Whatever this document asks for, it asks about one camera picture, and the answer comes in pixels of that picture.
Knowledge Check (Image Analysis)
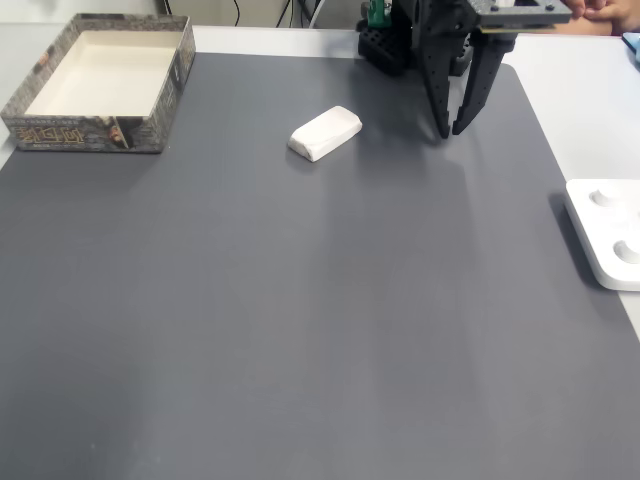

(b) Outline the person's hand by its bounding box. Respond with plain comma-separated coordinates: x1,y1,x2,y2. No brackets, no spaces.
568,0,640,38

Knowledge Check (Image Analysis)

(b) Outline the white camera stand base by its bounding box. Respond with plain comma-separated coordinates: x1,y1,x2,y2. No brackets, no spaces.
564,178,640,292

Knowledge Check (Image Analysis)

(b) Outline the grey table mat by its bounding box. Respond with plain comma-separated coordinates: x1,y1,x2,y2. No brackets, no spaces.
0,51,640,480

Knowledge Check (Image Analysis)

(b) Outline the white block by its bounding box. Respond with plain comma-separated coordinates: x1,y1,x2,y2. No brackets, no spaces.
287,105,363,163

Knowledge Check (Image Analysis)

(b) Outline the patterned cardboard box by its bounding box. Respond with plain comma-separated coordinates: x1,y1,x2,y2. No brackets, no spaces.
0,13,197,155

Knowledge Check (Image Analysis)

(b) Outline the light blue object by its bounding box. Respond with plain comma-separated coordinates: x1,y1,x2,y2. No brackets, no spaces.
621,31,640,65

